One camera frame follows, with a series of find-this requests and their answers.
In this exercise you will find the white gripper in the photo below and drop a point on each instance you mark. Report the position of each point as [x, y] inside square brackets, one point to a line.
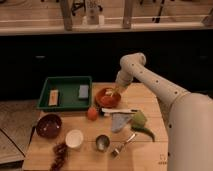
[123, 79]

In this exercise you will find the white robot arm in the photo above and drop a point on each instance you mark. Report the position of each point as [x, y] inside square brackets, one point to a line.
[190, 135]

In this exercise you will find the red orange bowl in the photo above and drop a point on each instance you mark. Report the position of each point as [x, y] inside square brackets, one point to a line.
[107, 98]

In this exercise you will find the dark red bowl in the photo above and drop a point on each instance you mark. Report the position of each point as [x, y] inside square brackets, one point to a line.
[49, 126]

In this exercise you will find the grey blue sponge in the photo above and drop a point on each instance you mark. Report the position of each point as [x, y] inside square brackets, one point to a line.
[83, 91]

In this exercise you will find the blue grey cloth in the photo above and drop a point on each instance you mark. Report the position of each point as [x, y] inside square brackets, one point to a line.
[119, 121]

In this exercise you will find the green toy pepper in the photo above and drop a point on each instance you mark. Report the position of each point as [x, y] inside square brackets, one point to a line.
[138, 123]

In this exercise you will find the orange tomato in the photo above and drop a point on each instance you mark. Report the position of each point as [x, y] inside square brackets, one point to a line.
[92, 113]

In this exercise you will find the green plastic tray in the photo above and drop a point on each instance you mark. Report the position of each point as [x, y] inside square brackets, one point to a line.
[68, 87]

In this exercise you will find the small metal cup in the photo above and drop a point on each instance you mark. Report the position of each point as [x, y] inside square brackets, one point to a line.
[102, 143]

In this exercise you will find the wooden block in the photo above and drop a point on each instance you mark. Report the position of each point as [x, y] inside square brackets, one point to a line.
[53, 97]

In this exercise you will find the metal fork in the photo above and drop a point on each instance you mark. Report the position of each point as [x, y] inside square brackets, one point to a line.
[117, 150]

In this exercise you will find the white cup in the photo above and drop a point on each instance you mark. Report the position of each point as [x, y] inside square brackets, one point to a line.
[74, 139]

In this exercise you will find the white knife black handle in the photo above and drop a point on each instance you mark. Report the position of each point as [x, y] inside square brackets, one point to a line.
[107, 111]

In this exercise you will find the wooden post right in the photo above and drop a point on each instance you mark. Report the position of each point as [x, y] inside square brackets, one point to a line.
[127, 15]

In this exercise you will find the wooden post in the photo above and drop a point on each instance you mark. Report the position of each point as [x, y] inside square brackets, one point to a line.
[127, 15]
[66, 14]

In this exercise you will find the wooden post left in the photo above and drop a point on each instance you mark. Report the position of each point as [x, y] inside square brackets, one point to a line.
[66, 14]

